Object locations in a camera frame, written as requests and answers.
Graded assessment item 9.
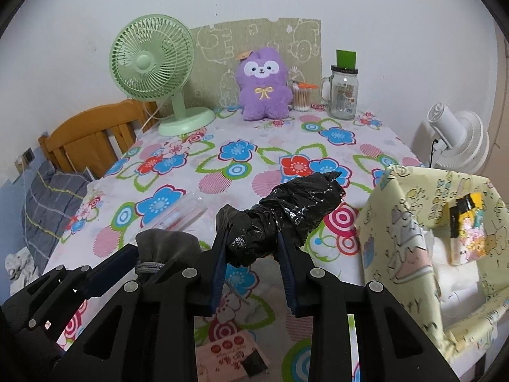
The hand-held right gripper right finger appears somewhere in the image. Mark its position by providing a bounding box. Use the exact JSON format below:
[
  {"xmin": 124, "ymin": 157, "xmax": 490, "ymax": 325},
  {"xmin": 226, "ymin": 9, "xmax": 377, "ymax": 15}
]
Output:
[{"xmin": 276, "ymin": 231, "xmax": 460, "ymax": 382}]

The floral tablecloth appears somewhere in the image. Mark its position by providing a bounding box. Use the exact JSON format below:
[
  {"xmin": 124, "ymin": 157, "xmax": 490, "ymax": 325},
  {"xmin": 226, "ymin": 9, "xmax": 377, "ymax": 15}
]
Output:
[{"xmin": 42, "ymin": 105, "xmax": 431, "ymax": 382}]

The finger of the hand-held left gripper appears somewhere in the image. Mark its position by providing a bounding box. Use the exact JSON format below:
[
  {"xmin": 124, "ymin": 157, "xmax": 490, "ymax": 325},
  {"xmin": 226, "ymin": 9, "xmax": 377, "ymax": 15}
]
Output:
[{"xmin": 8, "ymin": 244, "xmax": 140, "ymax": 319}]

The white cloth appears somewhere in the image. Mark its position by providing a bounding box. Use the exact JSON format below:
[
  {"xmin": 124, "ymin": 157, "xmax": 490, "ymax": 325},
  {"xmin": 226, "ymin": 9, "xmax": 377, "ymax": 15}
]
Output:
[
  {"xmin": 5, "ymin": 247, "xmax": 41, "ymax": 288},
  {"xmin": 426, "ymin": 229, "xmax": 492, "ymax": 316}
]

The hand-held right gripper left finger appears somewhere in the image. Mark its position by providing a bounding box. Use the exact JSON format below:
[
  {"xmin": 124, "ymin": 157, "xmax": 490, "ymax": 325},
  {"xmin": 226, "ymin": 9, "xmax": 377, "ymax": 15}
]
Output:
[{"xmin": 59, "ymin": 223, "xmax": 232, "ymax": 382}]

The white standing fan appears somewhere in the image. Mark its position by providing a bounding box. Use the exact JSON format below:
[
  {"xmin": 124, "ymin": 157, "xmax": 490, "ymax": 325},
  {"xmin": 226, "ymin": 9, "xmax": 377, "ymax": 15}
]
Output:
[{"xmin": 427, "ymin": 102, "xmax": 491, "ymax": 173}]

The yellow cartoon pack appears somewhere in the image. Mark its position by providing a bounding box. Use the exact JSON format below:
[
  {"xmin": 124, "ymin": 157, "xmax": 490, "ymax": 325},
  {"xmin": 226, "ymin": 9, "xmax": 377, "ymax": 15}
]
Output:
[{"xmin": 449, "ymin": 192, "xmax": 487, "ymax": 265}]

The grey plaid pillow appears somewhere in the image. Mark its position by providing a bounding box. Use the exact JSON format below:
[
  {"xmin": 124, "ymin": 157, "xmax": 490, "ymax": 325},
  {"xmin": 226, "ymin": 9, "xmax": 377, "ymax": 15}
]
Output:
[{"xmin": 23, "ymin": 161, "xmax": 92, "ymax": 265}]

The wooden bed headboard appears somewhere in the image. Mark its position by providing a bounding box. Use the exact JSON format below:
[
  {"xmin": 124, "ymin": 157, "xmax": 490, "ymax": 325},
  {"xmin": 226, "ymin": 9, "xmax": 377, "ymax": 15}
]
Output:
[{"xmin": 38, "ymin": 99, "xmax": 160, "ymax": 180}]

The green desk fan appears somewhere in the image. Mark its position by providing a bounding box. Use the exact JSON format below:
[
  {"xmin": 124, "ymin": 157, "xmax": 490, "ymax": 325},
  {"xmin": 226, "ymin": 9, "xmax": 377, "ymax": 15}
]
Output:
[{"xmin": 109, "ymin": 15, "xmax": 216, "ymax": 137}]

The purple plush toy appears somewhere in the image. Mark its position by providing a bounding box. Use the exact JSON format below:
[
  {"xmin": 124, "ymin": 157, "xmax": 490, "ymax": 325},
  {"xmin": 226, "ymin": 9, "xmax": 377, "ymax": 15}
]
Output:
[{"xmin": 234, "ymin": 46, "xmax": 293, "ymax": 122}]

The black plastic bag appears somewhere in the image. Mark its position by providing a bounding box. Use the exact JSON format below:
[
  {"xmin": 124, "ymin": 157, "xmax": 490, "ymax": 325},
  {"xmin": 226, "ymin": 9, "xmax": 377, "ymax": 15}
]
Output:
[{"xmin": 215, "ymin": 170, "xmax": 346, "ymax": 267}]

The crumpled white cloth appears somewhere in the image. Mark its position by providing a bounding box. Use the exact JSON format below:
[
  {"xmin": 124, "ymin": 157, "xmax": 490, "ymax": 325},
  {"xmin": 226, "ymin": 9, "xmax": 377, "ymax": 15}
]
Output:
[{"xmin": 5, "ymin": 247, "xmax": 41, "ymax": 288}]

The clear plastic packet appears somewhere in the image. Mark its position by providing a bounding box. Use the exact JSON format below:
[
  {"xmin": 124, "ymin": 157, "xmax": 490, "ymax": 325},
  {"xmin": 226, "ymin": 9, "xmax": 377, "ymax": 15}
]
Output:
[{"xmin": 158, "ymin": 194, "xmax": 208, "ymax": 232}]

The green patterned board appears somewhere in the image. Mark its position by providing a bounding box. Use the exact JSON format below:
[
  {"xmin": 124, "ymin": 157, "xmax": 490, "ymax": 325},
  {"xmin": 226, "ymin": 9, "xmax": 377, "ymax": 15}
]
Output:
[{"xmin": 190, "ymin": 17, "xmax": 323, "ymax": 108}]

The wall socket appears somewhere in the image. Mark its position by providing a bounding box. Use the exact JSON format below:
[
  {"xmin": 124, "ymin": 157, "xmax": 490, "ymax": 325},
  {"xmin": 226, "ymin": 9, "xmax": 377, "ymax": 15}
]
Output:
[{"xmin": 16, "ymin": 147, "xmax": 37, "ymax": 173}]

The patterned fabric storage box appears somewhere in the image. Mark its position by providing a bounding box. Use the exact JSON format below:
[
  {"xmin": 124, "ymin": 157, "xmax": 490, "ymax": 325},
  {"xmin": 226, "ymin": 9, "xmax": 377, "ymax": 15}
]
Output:
[{"xmin": 355, "ymin": 163, "xmax": 509, "ymax": 382}]

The grey drawstring pouch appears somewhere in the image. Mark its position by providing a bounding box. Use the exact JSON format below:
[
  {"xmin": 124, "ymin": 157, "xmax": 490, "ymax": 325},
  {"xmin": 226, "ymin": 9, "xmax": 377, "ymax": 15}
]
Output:
[{"xmin": 135, "ymin": 229, "xmax": 202, "ymax": 284}]

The pink pack with red circles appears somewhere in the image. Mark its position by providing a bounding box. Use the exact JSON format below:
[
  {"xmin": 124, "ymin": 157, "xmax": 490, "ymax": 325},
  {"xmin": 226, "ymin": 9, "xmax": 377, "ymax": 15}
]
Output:
[{"xmin": 196, "ymin": 332, "xmax": 269, "ymax": 382}]

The glass mug jar green lid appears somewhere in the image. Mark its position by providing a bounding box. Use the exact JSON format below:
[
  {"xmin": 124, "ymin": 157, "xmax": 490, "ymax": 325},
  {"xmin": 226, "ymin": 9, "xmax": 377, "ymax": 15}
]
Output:
[{"xmin": 321, "ymin": 49, "xmax": 359, "ymax": 121}]

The cotton swab jar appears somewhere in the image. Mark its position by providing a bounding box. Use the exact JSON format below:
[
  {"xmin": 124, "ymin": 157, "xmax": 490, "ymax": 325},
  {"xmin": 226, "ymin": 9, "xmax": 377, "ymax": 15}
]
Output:
[{"xmin": 291, "ymin": 81, "xmax": 319, "ymax": 112}]

